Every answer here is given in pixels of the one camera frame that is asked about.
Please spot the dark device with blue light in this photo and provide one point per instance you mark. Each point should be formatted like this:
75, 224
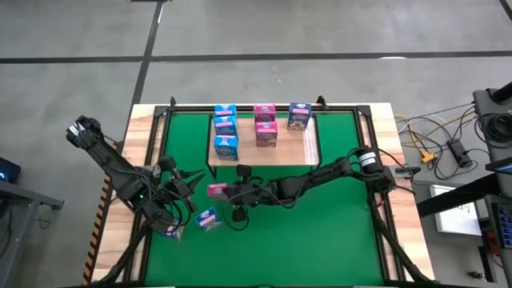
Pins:
8, 170

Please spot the black aluminium table frame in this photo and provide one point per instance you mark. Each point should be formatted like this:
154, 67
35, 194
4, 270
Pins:
192, 108

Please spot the tablet with blue screen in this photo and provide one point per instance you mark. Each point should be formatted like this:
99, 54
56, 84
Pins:
502, 168

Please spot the black control keypad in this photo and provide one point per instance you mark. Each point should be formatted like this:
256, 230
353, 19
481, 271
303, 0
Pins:
505, 224

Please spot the small black plug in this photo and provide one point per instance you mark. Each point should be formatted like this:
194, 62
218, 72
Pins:
476, 275

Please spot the green table mat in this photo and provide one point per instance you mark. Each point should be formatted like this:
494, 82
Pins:
260, 256

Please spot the wooden shelf with black frame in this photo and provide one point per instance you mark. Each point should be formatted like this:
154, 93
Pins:
288, 148

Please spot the black clamp mount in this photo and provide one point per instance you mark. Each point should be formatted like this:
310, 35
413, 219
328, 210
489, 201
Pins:
321, 102
173, 101

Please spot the grey metal desk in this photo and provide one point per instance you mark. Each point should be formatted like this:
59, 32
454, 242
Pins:
24, 196

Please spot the blue Rice Krispies cereal box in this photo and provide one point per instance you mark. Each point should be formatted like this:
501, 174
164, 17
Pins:
225, 110
225, 125
226, 147

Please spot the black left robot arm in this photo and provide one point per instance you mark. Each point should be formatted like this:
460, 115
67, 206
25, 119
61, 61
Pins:
108, 160

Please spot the navy Frosted Flakes cereal box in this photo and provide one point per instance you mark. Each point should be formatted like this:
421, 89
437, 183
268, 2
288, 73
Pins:
208, 218
299, 116
177, 233

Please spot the black power adapter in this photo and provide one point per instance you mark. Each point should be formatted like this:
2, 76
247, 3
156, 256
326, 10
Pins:
460, 153

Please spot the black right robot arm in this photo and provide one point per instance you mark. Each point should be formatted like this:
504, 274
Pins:
320, 176

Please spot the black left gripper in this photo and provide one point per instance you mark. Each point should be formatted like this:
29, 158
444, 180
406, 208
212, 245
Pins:
176, 184

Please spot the black metal beam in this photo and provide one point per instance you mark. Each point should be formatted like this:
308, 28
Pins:
452, 200

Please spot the magenta Raisin Bran cereal box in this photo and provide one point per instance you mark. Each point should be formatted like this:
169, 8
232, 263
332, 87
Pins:
264, 113
217, 191
266, 134

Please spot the grey equipment cart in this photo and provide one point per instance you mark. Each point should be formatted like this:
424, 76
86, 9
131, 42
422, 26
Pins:
486, 104

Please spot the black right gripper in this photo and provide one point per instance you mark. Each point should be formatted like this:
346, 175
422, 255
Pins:
252, 194

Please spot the white board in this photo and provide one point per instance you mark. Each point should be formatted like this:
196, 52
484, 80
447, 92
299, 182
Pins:
458, 222

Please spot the black orange hazard tape strip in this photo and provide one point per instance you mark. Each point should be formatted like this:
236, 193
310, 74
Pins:
96, 232

